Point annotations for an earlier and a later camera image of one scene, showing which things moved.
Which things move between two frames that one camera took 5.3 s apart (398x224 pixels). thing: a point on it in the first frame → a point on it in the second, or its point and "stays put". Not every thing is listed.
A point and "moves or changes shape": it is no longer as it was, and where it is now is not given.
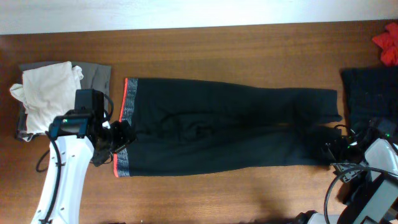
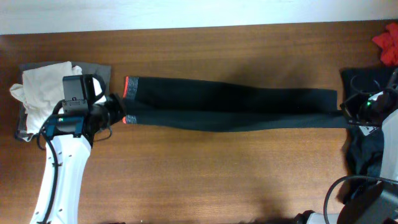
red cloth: (388, 41) stays put
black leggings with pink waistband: (198, 126) moves or changes shape
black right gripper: (334, 147) → (349, 106)
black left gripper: (125, 137) → (119, 110)
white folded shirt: (47, 92) stays put
